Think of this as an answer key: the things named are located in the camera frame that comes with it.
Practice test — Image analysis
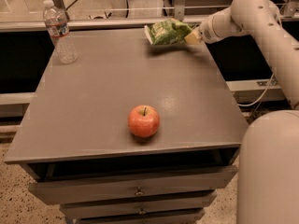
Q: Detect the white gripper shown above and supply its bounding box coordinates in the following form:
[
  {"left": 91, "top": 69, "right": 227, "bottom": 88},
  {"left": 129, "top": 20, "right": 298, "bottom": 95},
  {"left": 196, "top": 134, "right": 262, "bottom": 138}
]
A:
[{"left": 184, "top": 11, "right": 232, "bottom": 45}]

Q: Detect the green jalapeno chip bag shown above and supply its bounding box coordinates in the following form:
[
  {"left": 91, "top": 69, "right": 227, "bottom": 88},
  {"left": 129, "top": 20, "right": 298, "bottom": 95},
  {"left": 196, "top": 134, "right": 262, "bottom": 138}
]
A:
[{"left": 144, "top": 19, "right": 192, "bottom": 46}]

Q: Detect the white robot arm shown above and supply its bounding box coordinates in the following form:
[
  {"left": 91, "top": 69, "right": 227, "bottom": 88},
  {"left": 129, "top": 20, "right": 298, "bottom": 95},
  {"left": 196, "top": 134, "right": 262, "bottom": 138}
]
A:
[{"left": 185, "top": 0, "right": 299, "bottom": 224}]

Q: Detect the clear plastic water bottle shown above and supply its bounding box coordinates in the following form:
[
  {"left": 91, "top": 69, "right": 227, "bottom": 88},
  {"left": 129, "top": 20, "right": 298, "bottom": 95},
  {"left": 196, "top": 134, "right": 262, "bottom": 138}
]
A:
[{"left": 43, "top": 0, "right": 78, "bottom": 64}]

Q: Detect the red apple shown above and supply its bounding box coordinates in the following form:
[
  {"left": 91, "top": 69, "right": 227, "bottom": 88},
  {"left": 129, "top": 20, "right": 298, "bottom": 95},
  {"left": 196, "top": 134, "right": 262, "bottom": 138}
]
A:
[{"left": 128, "top": 105, "right": 160, "bottom": 138}]

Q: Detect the grey drawer cabinet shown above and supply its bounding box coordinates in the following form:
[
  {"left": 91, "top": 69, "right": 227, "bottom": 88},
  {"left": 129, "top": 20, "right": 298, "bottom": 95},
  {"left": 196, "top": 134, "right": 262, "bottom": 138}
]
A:
[{"left": 4, "top": 27, "right": 250, "bottom": 224}]

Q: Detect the middle grey drawer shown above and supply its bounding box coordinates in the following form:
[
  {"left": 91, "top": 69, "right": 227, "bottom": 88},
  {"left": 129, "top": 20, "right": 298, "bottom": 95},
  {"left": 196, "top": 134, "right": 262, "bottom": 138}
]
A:
[{"left": 60, "top": 190, "right": 217, "bottom": 218}]

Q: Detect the grey drawer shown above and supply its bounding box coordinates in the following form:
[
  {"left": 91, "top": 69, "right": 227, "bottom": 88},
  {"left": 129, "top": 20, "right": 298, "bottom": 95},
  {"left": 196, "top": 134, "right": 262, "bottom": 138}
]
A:
[
  {"left": 76, "top": 208, "right": 205, "bottom": 224},
  {"left": 60, "top": 190, "right": 217, "bottom": 218},
  {"left": 29, "top": 165, "right": 237, "bottom": 204}
]

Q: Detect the bottom grey drawer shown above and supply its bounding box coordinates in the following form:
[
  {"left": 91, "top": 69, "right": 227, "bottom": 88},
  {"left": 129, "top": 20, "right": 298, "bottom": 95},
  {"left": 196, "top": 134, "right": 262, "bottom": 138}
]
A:
[{"left": 76, "top": 208, "right": 205, "bottom": 224}]

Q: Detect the grey metal railing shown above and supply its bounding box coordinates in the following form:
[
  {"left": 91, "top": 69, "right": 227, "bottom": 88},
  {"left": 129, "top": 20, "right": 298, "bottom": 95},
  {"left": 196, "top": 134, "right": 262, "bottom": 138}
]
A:
[{"left": 0, "top": 0, "right": 298, "bottom": 30}]

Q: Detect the top grey drawer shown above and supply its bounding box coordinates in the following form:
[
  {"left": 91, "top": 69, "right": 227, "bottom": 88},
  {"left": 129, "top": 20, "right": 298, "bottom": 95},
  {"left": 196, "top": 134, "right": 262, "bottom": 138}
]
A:
[{"left": 29, "top": 165, "right": 237, "bottom": 204}]

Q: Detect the white cable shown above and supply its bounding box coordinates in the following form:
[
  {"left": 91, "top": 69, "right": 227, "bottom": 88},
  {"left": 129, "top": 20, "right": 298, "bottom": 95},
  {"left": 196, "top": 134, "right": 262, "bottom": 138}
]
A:
[{"left": 237, "top": 73, "right": 276, "bottom": 108}]

